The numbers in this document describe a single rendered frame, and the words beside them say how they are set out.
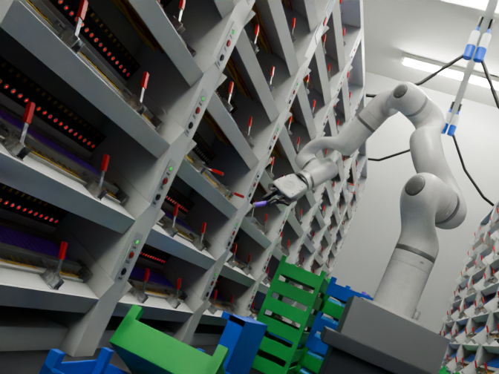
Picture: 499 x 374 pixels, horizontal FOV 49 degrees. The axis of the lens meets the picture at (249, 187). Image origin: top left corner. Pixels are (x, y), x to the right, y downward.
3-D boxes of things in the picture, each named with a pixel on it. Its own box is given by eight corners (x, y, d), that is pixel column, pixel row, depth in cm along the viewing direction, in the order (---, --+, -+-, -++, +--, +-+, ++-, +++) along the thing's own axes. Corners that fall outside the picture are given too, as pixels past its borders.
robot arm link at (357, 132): (342, 100, 204) (288, 159, 212) (371, 128, 197) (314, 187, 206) (350, 105, 212) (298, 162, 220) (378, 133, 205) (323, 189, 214)
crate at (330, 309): (396, 343, 233) (402, 326, 234) (382, 338, 217) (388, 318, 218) (335, 317, 251) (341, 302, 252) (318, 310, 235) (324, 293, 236)
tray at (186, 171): (229, 219, 197) (247, 199, 197) (171, 170, 140) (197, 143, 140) (193, 184, 204) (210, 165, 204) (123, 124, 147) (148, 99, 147)
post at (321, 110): (233, 347, 263) (363, 32, 293) (228, 347, 254) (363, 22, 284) (197, 330, 269) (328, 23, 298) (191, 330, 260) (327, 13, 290)
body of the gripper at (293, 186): (295, 167, 207) (272, 179, 202) (312, 183, 201) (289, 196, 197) (292, 180, 212) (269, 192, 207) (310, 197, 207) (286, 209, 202)
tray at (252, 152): (251, 170, 200) (276, 142, 201) (202, 102, 143) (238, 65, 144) (214, 136, 207) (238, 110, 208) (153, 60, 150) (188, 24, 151)
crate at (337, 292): (402, 326, 234) (408, 309, 236) (388, 318, 218) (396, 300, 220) (341, 302, 252) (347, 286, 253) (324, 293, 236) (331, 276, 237)
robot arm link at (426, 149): (412, 220, 161) (440, 240, 170) (449, 204, 154) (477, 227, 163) (393, 99, 190) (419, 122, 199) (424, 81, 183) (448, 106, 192)
